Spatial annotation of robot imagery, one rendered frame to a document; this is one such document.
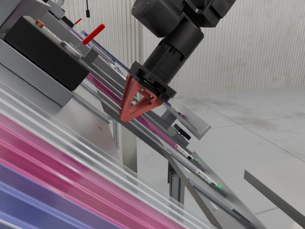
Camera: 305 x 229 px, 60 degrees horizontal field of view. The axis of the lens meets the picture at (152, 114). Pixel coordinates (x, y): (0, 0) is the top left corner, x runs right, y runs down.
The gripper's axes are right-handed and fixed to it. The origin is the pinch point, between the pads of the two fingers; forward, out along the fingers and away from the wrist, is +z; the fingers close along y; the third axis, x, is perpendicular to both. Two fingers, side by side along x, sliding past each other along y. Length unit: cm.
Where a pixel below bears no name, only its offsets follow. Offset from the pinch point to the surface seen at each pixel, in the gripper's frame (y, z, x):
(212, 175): -6.5, 2.0, 31.4
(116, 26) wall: -289, -29, 32
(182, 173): 7.7, 1.5, 12.3
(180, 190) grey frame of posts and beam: -20.7, 14.8, 38.8
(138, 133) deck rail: -18.9, 5.9, 13.4
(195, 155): -17.1, 1.9, 31.5
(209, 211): 17.9, 1.4, 12.3
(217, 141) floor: -155, 3, 149
